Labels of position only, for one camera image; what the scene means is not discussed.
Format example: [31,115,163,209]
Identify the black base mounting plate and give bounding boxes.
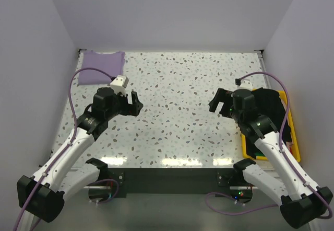
[89,168,253,203]

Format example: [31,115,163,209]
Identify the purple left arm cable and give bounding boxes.
[13,67,117,231]

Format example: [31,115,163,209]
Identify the yellow plastic bin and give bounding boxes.
[241,90,301,163]

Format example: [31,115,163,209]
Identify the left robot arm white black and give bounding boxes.
[17,87,143,223]

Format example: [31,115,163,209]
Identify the green t shirt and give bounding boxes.
[254,152,265,159]

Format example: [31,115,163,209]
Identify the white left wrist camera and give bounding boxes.
[109,75,129,96]

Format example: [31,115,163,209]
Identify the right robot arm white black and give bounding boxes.
[209,88,333,229]

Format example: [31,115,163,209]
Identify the folded purple t shirt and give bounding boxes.
[78,51,125,85]

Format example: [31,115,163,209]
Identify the black t shirt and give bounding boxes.
[252,88,286,131]

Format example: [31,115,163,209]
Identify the aluminium frame rail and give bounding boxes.
[254,50,272,89]

